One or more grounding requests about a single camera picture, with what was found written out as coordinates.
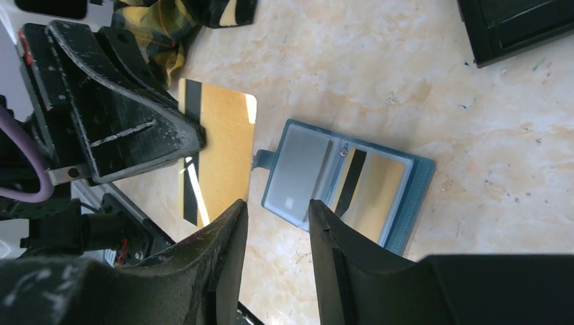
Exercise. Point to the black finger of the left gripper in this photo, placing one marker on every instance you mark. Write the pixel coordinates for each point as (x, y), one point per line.
(123, 131)

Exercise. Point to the blue card holder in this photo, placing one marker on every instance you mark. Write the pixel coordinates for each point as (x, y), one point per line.
(306, 166)

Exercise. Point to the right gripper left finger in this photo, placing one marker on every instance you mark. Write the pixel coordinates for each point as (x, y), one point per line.
(195, 281)

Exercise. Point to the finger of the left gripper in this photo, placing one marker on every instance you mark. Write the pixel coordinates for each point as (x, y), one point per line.
(121, 48)

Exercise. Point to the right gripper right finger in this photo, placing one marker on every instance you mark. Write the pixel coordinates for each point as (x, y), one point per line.
(359, 282)

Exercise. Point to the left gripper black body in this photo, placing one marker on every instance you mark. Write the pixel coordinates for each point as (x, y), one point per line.
(50, 130)

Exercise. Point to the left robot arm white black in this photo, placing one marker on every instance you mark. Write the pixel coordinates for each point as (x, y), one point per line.
(99, 218)

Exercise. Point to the gold card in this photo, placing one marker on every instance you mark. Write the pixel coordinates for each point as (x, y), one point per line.
(368, 191)
(213, 178)

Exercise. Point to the black floral plush blanket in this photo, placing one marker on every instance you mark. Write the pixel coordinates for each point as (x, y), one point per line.
(222, 13)

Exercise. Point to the black card box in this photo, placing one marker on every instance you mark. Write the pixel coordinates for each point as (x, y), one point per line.
(498, 30)

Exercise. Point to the yellow black plaid cloth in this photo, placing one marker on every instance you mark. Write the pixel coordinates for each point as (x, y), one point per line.
(160, 29)

